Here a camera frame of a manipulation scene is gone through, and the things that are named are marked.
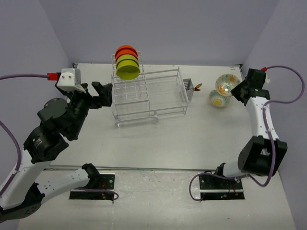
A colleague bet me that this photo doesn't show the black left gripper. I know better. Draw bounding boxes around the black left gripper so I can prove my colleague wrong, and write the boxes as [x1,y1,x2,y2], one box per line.
[64,80,114,137]

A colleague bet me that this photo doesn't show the floral leaf pattern bowl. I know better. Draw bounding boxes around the floral leaf pattern bowl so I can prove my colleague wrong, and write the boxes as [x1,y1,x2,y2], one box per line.
[215,74,241,97]

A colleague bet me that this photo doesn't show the lime green bowl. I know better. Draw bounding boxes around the lime green bowl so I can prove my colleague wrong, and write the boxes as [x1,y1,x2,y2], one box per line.
[116,60,140,81]
[116,54,139,68]

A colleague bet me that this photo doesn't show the yellow sun blue pattern bowl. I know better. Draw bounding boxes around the yellow sun blue pattern bowl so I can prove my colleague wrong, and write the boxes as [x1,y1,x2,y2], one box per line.
[209,90,230,108]

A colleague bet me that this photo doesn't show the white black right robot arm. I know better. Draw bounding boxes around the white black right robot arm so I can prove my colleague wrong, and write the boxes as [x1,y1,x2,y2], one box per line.
[214,69,288,188]

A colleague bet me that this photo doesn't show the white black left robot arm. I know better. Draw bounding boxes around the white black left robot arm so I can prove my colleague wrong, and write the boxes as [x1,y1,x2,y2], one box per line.
[0,82,113,222]

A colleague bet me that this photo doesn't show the orange bowl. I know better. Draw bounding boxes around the orange bowl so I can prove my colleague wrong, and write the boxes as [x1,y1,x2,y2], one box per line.
[115,50,138,60]

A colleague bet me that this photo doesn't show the red bowl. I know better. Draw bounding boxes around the red bowl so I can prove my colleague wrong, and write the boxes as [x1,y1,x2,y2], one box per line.
[115,45,137,55]

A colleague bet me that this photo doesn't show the gold utensil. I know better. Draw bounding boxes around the gold utensil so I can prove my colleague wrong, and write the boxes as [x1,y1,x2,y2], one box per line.
[192,83,202,92]

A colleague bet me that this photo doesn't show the grey cutlery holder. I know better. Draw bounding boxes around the grey cutlery holder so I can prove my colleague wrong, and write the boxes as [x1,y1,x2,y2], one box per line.
[183,79,194,102]

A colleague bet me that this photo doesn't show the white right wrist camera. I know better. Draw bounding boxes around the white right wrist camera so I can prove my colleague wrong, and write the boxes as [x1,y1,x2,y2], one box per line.
[264,74,271,84]

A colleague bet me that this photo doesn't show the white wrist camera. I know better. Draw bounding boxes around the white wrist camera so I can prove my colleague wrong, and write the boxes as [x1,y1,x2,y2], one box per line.
[264,74,271,84]
[56,68,86,93]

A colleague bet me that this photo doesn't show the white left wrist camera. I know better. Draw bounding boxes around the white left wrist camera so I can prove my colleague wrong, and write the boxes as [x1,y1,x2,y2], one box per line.
[56,68,86,93]

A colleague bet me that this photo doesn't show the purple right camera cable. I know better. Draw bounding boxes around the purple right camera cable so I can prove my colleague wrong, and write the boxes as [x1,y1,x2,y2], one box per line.
[236,65,305,187]

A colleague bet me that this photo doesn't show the purple camera cable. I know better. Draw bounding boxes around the purple camera cable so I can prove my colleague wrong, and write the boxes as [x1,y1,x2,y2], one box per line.
[236,65,305,187]
[0,72,60,196]

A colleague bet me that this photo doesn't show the white wire dish rack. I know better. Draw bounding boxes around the white wire dish rack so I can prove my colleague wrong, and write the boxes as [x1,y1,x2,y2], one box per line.
[111,53,189,127]

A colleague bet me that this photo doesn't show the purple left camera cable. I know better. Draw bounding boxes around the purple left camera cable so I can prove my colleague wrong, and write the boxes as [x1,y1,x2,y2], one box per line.
[0,72,60,196]

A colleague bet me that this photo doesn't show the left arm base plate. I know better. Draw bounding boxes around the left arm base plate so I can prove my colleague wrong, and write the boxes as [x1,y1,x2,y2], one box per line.
[69,172,118,201]

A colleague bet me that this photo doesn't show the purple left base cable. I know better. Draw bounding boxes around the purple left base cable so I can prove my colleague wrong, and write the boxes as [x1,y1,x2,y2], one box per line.
[71,188,119,201]

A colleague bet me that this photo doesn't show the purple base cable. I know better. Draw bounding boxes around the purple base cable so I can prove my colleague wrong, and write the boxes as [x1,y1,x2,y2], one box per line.
[189,172,231,201]
[71,188,119,201]

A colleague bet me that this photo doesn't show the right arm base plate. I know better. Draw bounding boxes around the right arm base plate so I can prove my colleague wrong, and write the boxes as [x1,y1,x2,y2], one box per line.
[199,175,245,201]

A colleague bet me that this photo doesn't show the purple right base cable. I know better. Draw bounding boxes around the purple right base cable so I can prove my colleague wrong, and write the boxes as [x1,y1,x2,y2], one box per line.
[189,172,231,201]

